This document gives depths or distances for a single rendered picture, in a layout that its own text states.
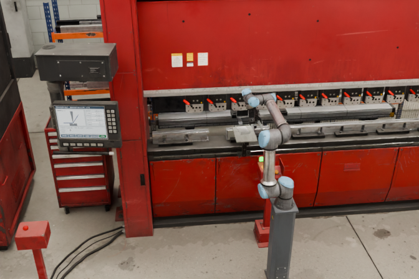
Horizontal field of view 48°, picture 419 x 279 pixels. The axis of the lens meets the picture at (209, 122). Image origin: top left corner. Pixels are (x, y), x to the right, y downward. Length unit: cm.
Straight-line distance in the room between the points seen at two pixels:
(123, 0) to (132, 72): 55
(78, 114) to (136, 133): 66
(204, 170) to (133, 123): 82
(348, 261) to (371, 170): 88
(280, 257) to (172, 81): 167
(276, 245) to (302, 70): 145
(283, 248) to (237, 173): 85
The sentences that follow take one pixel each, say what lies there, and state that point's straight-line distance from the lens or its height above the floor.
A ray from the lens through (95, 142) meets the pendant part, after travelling 349.
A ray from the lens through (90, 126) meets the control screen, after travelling 344.
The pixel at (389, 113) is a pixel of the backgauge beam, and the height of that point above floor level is 92.
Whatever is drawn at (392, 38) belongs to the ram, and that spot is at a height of 178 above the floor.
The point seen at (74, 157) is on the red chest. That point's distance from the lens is 448.
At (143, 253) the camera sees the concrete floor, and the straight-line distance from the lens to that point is 440.
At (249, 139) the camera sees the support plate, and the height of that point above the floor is 100.
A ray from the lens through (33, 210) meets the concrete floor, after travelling 512.
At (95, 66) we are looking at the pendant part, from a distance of 325.
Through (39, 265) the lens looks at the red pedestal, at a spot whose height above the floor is 47.
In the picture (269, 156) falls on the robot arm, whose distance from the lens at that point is 335.
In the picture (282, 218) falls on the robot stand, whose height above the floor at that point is 70.
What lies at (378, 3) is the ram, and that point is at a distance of 410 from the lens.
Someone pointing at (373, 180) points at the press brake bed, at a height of 41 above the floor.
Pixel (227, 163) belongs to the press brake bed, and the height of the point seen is 70.
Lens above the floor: 303
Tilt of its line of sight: 28 degrees down
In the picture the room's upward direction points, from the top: straight up
